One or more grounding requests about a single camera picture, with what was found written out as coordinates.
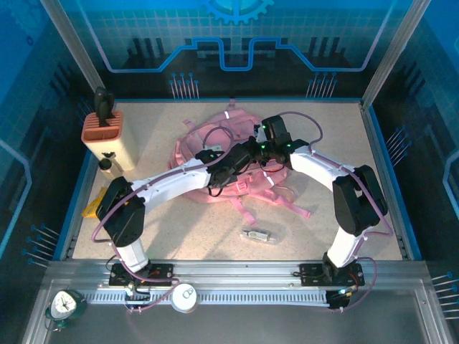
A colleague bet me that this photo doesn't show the pink student backpack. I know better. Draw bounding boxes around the pink student backpack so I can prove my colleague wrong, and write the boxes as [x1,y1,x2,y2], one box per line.
[167,100,312,225]

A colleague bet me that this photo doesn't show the small metal item clear pack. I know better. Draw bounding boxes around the small metal item clear pack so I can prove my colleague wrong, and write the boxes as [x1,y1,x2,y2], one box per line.
[240,226,280,245]

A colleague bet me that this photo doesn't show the cream knife block orange top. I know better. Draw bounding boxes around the cream knife block orange top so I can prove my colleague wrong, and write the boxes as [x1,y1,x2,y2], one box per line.
[80,110,139,172]

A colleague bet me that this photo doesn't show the gold perfume bottle black cap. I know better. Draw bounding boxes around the gold perfume bottle black cap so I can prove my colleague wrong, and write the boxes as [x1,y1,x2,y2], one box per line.
[98,152,125,180]

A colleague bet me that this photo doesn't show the yellow plastic packet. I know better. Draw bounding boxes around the yellow plastic packet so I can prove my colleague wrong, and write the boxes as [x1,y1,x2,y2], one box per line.
[81,188,108,219]

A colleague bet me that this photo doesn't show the green alarm clock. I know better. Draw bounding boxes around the green alarm clock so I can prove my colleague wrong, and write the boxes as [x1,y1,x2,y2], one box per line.
[44,289,88,330]

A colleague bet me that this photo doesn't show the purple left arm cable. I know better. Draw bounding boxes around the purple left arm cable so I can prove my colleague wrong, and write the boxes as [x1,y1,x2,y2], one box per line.
[92,125,236,315]

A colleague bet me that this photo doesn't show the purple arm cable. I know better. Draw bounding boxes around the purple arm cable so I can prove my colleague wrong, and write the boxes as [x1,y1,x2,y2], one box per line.
[92,125,236,315]
[278,110,395,312]

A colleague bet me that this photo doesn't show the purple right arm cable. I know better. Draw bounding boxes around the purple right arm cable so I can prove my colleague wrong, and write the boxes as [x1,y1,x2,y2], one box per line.
[278,110,395,312]

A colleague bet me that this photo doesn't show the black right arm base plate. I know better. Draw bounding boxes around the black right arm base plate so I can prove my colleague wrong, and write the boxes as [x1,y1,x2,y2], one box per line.
[299,262,365,287]

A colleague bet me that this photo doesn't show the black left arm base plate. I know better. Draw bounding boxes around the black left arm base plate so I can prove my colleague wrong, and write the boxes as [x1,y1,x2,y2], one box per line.
[108,263,175,287]

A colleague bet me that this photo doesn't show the grey slotted cable duct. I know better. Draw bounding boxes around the grey slotted cable duct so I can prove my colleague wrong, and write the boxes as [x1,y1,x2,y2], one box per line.
[82,289,331,305]

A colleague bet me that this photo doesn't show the black knife handle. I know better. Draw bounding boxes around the black knife handle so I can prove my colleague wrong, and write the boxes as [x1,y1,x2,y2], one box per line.
[93,87,115,128]

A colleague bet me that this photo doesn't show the aluminium frame post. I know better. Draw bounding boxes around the aluminium frame post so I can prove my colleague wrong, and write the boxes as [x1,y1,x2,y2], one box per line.
[360,0,433,110]
[39,0,107,97]

